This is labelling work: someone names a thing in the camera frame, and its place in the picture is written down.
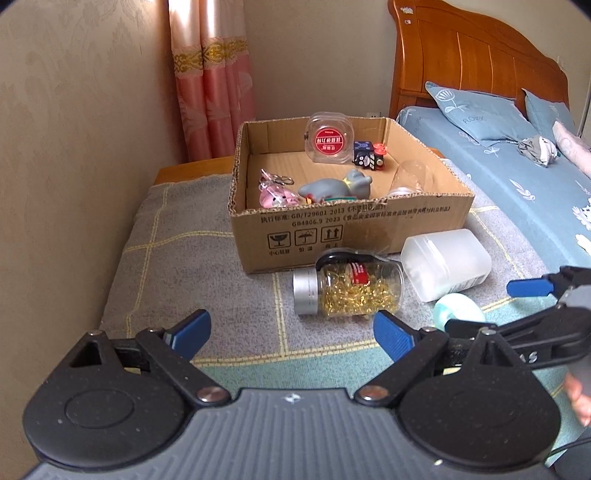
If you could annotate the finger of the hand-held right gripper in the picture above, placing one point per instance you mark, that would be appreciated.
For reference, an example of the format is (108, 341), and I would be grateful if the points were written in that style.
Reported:
(531, 287)
(464, 330)

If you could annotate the clear square plastic container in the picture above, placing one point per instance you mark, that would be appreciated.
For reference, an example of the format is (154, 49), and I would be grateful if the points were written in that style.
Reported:
(330, 141)

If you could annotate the clear capsule bottle silver cap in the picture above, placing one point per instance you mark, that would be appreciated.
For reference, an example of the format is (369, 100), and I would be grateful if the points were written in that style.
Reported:
(360, 295)

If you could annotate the black toy cube red wheels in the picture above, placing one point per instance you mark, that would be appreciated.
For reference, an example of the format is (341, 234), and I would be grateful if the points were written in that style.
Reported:
(364, 159)

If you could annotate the grey green checked towel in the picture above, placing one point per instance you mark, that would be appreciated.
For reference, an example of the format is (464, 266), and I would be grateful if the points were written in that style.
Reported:
(184, 277)

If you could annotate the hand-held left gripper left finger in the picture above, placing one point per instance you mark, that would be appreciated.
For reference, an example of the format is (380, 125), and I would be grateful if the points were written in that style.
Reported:
(191, 330)

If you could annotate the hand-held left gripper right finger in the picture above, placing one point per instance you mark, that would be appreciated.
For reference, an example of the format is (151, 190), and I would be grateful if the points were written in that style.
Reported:
(392, 332)

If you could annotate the person's right hand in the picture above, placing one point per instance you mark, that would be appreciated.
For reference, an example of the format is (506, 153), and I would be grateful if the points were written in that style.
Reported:
(581, 406)

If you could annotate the blue floral bed sheet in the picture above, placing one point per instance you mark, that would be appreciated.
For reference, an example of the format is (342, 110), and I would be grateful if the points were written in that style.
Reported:
(508, 198)

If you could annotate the white translucent plastic bottle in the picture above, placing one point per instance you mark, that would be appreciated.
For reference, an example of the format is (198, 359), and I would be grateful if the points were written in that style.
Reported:
(443, 263)

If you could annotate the large blue floral pillow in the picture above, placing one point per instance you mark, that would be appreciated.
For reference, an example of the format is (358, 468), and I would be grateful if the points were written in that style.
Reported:
(480, 115)

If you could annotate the cardboard box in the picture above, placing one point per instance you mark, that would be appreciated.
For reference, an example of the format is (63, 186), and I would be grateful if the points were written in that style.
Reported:
(369, 235)

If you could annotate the crumpled grey cloth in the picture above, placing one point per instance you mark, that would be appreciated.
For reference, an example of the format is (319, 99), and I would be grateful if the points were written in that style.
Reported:
(538, 152)

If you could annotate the beige patterned upright panel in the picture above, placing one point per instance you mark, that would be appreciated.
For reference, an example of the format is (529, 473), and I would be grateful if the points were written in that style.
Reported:
(69, 161)

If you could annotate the mint green round case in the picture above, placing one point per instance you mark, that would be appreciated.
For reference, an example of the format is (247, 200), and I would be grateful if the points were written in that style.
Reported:
(457, 307)

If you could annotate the white power socket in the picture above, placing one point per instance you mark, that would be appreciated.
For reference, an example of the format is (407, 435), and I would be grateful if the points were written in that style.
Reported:
(374, 114)

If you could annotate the small blue floral pillow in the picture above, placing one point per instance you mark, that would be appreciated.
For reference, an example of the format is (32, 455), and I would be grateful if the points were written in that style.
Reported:
(549, 115)

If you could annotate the pink patterned curtain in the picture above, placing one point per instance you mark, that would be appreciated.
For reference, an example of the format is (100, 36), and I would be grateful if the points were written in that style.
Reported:
(212, 92)

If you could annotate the wooden bed headboard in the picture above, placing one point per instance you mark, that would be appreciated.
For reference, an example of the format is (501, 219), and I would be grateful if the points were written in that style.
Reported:
(461, 50)

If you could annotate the grey cat figurine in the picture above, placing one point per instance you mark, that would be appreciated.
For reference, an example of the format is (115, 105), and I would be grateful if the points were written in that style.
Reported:
(328, 187)

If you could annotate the clear plastic cup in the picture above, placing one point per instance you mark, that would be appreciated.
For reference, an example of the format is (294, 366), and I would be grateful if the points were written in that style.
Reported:
(411, 177)

